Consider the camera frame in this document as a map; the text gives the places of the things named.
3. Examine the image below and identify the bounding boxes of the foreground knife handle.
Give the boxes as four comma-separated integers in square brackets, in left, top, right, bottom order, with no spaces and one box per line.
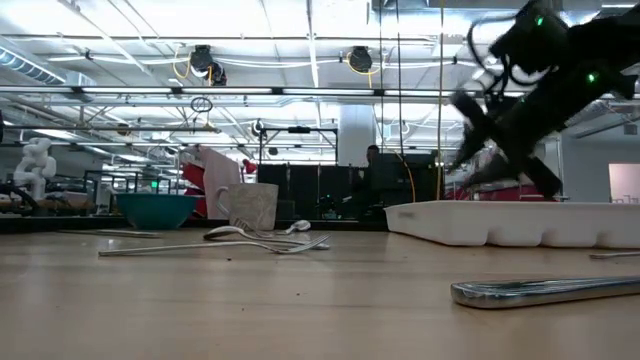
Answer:
[449,276,640,310]

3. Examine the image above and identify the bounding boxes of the blue bowl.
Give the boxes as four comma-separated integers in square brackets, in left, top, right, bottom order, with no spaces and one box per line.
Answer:
[113,193,199,230]

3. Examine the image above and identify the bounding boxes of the ribbed ceiling duct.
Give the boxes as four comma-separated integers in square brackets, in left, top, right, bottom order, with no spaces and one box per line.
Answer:
[0,46,67,86]

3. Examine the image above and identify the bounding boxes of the pale wall board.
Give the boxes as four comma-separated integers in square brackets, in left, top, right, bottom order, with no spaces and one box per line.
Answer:
[608,163,640,205]

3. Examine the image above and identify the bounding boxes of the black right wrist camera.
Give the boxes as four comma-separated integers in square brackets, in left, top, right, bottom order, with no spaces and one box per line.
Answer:
[489,0,571,76]

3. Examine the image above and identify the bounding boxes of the red cloth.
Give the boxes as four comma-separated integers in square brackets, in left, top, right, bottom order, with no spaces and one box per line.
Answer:
[180,162,209,219]

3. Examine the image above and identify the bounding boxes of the white cutlery tray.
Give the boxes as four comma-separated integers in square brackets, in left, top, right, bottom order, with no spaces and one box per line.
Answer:
[383,199,640,250]

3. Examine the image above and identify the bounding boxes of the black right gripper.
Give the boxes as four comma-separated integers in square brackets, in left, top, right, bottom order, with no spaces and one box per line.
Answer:
[449,54,639,200]

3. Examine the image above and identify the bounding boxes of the ceiling light strip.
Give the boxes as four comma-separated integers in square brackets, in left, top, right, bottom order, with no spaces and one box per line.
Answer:
[0,85,640,100]

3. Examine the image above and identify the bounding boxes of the person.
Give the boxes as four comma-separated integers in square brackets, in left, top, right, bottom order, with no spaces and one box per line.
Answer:
[349,143,389,221]

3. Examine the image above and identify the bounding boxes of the white pillar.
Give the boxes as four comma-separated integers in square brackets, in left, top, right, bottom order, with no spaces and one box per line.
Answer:
[338,103,377,169]

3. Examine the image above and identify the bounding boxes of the grey patterned mug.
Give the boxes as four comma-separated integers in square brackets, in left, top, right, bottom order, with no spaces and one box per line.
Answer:
[213,182,280,231]

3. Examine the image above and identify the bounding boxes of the red bin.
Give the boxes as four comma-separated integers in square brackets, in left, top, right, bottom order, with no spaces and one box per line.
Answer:
[444,183,554,202]

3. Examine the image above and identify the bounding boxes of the black gantry frame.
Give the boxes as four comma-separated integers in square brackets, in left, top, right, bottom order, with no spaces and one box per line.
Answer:
[258,126,340,166]

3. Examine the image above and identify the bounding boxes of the black partition screens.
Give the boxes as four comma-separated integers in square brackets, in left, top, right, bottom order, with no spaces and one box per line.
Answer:
[257,152,444,221]

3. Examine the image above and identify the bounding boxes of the pink cloth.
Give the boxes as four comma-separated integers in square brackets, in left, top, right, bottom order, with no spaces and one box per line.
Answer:
[197,144,243,221]

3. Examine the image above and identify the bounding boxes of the silver air duct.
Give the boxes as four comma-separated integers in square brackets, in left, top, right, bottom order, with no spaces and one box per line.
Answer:
[569,98,640,147]

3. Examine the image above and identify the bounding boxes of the black metal rack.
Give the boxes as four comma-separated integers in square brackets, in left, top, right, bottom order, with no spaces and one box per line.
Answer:
[83,169,174,196]

